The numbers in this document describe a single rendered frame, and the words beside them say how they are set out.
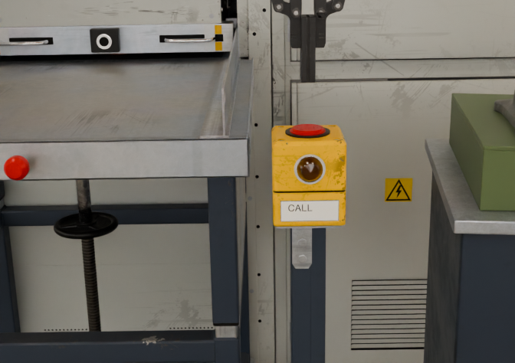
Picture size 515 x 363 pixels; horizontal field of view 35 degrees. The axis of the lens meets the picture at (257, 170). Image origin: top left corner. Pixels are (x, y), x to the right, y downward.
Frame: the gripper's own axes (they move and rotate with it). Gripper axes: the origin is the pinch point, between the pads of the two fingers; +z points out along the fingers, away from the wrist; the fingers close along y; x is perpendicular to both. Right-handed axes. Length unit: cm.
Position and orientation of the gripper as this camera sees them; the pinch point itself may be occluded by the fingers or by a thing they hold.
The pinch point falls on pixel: (307, 48)
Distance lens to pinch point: 89.0
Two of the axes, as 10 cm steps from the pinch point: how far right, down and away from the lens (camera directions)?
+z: 0.2, 9.6, 2.9
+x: 0.0, 2.9, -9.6
